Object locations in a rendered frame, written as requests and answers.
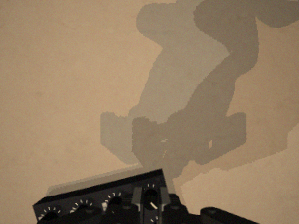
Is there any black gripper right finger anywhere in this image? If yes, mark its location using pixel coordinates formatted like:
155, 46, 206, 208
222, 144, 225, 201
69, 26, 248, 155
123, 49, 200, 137
157, 187, 259, 224

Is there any black knob box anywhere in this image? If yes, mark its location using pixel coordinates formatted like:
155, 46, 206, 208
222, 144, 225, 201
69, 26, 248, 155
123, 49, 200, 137
33, 168, 167, 224

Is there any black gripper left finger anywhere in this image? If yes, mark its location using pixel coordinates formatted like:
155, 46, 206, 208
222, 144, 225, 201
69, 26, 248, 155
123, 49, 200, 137
41, 187, 145, 224

